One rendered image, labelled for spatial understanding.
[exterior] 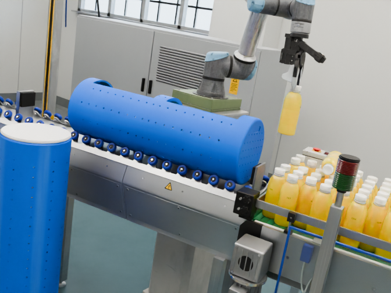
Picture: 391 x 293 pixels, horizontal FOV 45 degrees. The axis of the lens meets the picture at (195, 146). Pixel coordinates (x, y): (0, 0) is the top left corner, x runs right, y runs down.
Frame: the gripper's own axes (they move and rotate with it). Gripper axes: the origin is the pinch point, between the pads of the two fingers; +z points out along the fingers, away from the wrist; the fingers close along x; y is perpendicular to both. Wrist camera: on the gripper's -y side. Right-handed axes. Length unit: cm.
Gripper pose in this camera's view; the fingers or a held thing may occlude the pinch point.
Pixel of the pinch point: (295, 87)
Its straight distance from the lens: 185.9
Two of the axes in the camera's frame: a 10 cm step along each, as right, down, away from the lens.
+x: -4.3, 1.3, -8.9
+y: -8.9, -2.0, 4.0
